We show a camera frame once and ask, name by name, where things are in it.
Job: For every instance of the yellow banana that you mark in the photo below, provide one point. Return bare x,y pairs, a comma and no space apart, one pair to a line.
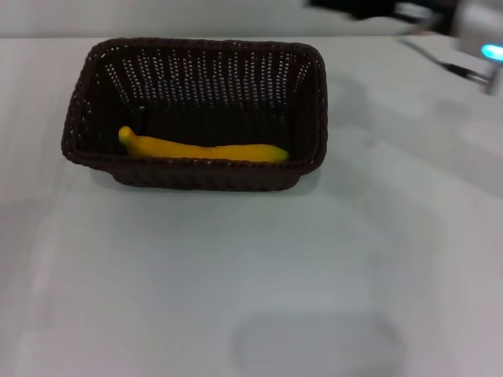
204,151

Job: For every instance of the dark brown woven basket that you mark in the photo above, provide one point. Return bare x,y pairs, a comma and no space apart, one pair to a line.
196,98

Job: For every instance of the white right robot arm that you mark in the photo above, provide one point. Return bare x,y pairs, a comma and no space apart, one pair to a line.
477,35

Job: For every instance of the dark background object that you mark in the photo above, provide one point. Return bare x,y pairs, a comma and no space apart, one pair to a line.
349,7

